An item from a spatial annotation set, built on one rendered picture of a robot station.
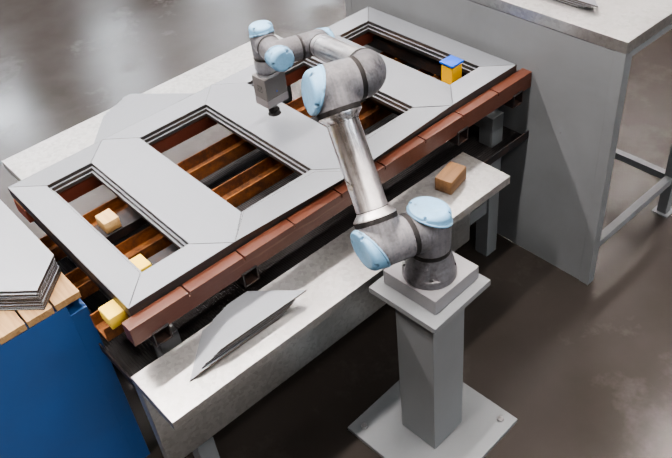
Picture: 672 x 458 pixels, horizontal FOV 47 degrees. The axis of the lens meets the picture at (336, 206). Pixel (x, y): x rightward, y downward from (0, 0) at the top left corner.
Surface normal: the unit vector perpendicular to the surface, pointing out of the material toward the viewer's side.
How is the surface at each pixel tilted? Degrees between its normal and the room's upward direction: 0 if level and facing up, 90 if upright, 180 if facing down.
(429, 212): 10
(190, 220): 0
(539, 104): 90
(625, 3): 0
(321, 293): 0
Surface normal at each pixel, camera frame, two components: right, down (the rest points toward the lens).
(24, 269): -0.09, -0.76
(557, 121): -0.74, 0.48
